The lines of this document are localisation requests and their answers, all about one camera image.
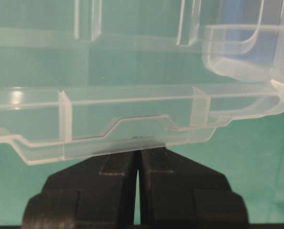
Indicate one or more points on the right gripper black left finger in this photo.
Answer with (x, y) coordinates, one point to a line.
(97, 193)

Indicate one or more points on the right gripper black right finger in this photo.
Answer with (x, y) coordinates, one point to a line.
(179, 193)

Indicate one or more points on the clear plastic box lid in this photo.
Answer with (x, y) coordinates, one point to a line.
(47, 125)

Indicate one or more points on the clear plastic storage box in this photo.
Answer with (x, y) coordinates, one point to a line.
(209, 27)

